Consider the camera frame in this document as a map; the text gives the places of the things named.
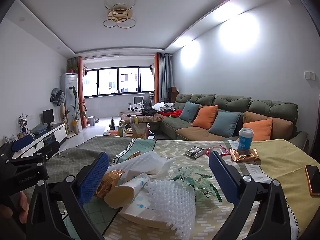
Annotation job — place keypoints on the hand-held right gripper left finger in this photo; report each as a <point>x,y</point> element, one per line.
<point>93,177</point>

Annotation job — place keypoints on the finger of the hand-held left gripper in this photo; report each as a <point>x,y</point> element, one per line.
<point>22,143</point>
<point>27,168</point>

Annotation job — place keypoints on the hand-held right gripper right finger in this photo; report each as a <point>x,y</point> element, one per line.
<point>222,177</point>

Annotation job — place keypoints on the clear leaf-print plastic bag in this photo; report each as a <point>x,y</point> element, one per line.
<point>197,180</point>

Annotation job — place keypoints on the white blue-dotted paper cup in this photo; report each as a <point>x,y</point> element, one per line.
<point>120,195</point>

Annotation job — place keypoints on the white blue-dotted tissue pack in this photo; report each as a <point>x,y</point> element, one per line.
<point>140,205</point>

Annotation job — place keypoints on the white plastic bag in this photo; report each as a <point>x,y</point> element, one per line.
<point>146,158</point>

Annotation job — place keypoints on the white foam fruit net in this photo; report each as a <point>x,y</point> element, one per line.
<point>170,200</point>

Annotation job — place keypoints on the person's left hand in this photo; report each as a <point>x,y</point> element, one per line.
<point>23,205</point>

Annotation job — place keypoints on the bonsai branch in vase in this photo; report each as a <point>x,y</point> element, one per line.
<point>23,129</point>

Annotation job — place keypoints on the blue denim bundle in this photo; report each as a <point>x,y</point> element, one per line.
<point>40,129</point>

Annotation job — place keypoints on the red zip bag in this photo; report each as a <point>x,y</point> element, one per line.
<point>221,149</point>

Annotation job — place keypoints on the flat gold snack packet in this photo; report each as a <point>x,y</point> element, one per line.
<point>250,157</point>

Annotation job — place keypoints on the black monitor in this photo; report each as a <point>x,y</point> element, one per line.
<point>48,116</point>

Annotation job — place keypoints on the black white snack packet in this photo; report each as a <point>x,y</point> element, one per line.
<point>195,152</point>

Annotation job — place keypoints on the white black TV cabinet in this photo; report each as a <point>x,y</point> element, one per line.
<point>58,132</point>

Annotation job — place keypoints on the blue white lidded cup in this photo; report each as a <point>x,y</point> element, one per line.
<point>245,141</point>

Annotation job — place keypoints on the beige carved floor stand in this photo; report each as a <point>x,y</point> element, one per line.
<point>64,120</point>

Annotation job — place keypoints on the blue cushion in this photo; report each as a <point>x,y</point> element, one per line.
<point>189,111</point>
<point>223,123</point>

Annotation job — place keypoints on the tall leafy plant yellow pot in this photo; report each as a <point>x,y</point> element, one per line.
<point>74,126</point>

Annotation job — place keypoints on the small white pedal bin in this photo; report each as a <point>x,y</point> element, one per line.
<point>91,121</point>

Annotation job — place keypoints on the blue patterned hanging garment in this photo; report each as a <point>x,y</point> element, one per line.
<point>57,96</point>

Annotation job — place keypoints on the orange cushion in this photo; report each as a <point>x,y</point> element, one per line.
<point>260,130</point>
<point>205,117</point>

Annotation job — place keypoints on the patterned green beige tablecloth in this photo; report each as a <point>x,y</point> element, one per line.
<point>165,147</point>

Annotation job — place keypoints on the group of glass jars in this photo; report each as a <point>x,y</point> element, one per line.
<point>140,130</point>

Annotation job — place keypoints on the white standing air conditioner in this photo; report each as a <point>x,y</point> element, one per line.
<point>68,90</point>

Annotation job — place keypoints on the green brown sofa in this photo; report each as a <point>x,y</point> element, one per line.
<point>225,102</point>

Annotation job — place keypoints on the orange grey curtain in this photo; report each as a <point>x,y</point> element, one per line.
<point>158,80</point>
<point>80,92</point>

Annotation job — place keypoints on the brown back cushion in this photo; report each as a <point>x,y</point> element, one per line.
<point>282,127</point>

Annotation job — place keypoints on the red clothing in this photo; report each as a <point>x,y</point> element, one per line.
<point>176,113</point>

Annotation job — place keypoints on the black clothing pile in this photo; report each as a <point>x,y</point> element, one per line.
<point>149,111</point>

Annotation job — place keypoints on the white office chair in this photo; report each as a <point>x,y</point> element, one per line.
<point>138,101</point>

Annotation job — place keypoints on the small potted green plant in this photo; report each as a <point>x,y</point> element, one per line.
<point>72,68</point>

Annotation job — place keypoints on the smartphone with orange case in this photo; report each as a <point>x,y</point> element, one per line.
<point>312,180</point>

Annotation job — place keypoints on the black framed window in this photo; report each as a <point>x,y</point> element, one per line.
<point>107,81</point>

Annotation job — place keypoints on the brown wooden cabinet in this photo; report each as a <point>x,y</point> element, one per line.
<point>172,93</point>

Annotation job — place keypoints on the wall switch plate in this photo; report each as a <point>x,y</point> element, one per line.
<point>310,75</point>

